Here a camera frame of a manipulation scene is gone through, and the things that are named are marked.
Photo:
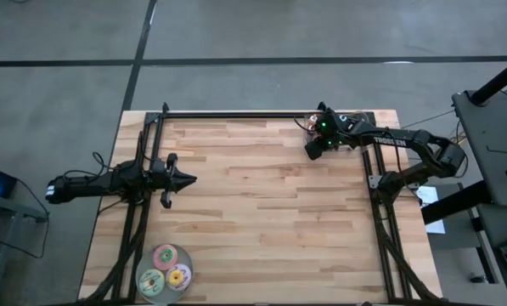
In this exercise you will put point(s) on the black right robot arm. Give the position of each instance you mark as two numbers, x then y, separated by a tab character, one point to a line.
406	140

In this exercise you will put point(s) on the large green food coloring bottle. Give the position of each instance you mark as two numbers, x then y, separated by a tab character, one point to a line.
343	117

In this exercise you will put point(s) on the black desk leg beam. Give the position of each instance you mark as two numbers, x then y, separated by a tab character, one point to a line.
452	203

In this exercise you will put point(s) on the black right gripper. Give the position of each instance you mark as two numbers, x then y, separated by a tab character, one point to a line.
331	132

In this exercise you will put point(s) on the pink frosted donut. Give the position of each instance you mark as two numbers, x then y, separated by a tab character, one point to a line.
156	257

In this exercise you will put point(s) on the white paper sheet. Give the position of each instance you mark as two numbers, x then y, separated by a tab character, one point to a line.
429	197

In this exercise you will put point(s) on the grey side table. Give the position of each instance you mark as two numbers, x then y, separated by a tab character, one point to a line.
495	225

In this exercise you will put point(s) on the black desk pole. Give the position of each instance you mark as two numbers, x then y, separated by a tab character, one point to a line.
497	81

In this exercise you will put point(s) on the black aluminium rig frame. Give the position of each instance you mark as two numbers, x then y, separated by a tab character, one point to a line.
236	115

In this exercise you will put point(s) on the black controller box blue lights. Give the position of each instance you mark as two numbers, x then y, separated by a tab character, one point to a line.
2	180

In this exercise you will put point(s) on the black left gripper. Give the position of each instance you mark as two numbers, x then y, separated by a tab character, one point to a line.
161	178

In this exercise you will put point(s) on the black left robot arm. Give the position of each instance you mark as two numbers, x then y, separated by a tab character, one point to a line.
87	185

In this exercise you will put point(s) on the large red food coloring bottle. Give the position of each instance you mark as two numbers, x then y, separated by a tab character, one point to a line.
311	127

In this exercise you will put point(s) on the clear plastic bin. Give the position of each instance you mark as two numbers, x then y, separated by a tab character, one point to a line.
363	117

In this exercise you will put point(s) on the black allen key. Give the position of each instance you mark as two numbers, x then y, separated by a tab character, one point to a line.
497	151

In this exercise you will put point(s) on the large yellow food coloring bottle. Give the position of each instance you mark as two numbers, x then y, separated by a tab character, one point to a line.
313	117

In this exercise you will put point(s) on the dark grey desk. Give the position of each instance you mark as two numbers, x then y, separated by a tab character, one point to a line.
491	127

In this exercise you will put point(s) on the silver mounting bracket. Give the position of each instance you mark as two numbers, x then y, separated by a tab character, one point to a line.
374	182

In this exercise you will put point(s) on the purple frosted donut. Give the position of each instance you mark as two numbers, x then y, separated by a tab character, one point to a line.
187	278

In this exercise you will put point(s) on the green frosted donut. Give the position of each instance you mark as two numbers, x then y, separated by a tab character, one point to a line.
143	282

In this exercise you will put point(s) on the clear round plate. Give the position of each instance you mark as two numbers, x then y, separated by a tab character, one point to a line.
144	265

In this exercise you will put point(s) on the grey equipment stand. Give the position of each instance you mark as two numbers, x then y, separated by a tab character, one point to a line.
7	204

